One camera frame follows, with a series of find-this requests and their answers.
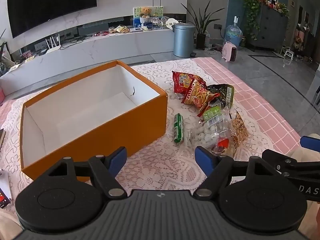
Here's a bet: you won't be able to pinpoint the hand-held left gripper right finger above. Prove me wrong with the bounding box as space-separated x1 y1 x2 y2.
193 146 285 198

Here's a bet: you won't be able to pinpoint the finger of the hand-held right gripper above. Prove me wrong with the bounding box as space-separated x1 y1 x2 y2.
301 135 320 154
261 149 303 172

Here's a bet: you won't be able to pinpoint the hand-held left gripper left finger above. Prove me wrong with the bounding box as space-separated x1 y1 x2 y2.
37 146 128 198

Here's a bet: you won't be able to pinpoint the clear packet with red top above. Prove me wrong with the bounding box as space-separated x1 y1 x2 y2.
216 137 230 151

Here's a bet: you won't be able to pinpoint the orange cardboard box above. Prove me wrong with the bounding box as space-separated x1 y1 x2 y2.
19 60 168 182

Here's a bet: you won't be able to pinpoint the clear bag of white balls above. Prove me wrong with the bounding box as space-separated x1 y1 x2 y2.
189 105 233 153

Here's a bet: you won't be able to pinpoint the green sausage stick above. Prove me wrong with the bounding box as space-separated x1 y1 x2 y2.
173 113 184 145

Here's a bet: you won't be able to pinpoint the clear bag of yellow-brown snack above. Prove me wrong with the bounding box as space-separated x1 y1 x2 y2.
225 109 248 155

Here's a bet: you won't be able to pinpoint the red fries snack bag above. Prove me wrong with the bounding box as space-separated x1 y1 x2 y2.
181 78 220 117

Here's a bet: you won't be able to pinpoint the dark green snack bag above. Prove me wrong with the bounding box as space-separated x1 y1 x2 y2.
206 84 235 110

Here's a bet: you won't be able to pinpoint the red snack bag yellow print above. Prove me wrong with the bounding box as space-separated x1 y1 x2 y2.
172 70 207 98

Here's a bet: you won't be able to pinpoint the person's beige trouser leg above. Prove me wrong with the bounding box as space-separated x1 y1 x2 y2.
285 133 320 240
0 209 23 240

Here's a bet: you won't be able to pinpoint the pink checked tablecloth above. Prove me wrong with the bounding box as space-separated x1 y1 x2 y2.
0 57 302 155

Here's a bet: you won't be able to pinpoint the white step stool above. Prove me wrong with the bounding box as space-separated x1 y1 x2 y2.
282 47 295 59

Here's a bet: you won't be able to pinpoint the pink space heater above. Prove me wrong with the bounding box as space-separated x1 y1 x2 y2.
222 41 238 62

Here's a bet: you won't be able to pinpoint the booklet with red print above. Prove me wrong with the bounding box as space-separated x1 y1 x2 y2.
0 169 13 208

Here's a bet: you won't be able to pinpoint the dark grey cabinet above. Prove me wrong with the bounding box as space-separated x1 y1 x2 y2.
247 4 290 52

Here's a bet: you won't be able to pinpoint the blue-grey trash bin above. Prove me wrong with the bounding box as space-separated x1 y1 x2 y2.
173 23 196 58

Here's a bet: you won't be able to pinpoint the blue water jug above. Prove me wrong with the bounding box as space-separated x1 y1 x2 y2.
225 16 243 48

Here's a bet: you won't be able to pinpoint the snack packs on console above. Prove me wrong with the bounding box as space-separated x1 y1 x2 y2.
109 25 130 34

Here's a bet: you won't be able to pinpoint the white router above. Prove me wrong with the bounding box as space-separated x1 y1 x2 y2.
45 34 63 53

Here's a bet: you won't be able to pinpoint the blue and white box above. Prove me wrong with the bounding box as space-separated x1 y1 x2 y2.
134 17 153 31

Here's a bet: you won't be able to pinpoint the potted plant with long leaves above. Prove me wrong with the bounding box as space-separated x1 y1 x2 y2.
181 1 225 50

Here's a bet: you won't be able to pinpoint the trailing green plant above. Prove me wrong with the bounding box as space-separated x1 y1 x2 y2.
235 0 269 40

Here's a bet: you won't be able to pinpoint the green printed card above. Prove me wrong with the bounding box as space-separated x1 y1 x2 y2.
133 6 164 20

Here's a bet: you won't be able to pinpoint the black television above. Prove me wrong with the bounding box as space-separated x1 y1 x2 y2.
6 0 98 39

